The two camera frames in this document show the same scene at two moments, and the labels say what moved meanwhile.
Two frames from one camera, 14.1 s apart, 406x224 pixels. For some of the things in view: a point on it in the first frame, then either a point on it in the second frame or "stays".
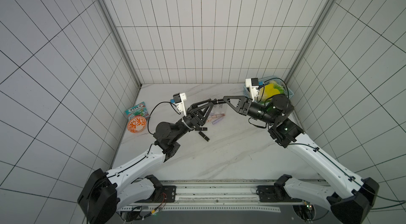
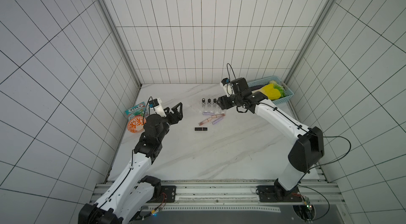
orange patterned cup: x=136 y=124 stays
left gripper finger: x=197 y=105 to x=180 y=113
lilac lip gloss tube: x=217 y=120 stays
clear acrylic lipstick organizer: x=219 y=108 stays
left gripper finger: x=208 y=113 to x=166 y=109
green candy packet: x=138 y=110 stays
